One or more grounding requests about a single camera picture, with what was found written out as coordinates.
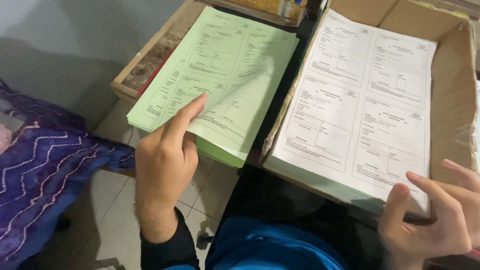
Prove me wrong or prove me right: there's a yellow plastic packet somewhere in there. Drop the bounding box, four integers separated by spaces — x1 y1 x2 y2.
224 0 309 22

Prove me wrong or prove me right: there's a stack of green form papers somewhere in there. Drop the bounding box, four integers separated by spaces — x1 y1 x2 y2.
126 5 301 169

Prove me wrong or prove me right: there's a person's left hand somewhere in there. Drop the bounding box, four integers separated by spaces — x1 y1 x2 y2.
134 92 209 211

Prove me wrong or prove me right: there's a red folder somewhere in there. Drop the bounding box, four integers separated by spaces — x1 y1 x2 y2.
137 55 174 99

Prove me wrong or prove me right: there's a purple patterned cloth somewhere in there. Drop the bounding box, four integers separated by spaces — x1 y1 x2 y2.
0 78 136 270

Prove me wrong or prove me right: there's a black chair caster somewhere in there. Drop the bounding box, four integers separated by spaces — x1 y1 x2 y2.
196 231 215 251

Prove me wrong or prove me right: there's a brown cardboard box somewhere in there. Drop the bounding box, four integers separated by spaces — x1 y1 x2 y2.
260 0 480 227

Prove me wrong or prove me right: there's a person's blue shirt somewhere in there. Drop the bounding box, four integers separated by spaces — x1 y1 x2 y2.
165 215 350 270

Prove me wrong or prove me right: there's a worn wooden table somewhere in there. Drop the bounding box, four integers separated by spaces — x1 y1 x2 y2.
110 0 211 103

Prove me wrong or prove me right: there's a stack of white form papers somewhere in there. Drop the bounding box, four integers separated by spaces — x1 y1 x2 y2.
262 9 439 220

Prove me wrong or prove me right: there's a person's right hand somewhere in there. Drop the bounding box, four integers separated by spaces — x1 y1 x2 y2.
377 159 480 270

